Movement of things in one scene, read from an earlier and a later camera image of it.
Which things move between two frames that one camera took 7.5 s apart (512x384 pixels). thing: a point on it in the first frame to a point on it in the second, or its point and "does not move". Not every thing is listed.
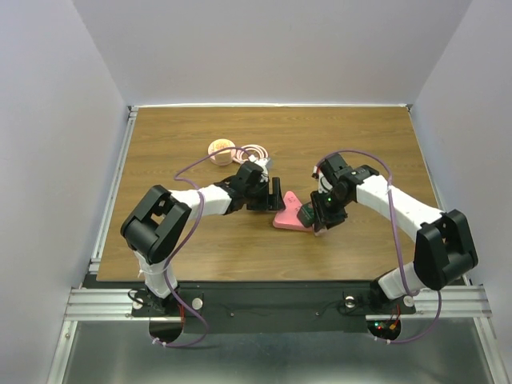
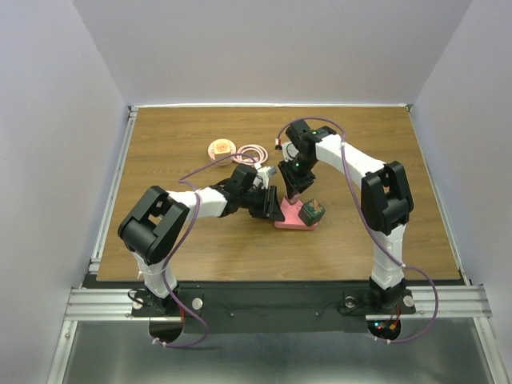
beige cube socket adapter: [224, 156] does not move
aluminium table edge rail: [96, 261] does not move
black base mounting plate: [272, 308] does not move
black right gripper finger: [318, 212] to [288, 178]
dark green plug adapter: [306, 214] does not move
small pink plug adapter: [318, 233] to [295, 198]
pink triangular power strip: [288, 218] does not move
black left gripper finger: [276, 201] to [275, 210]
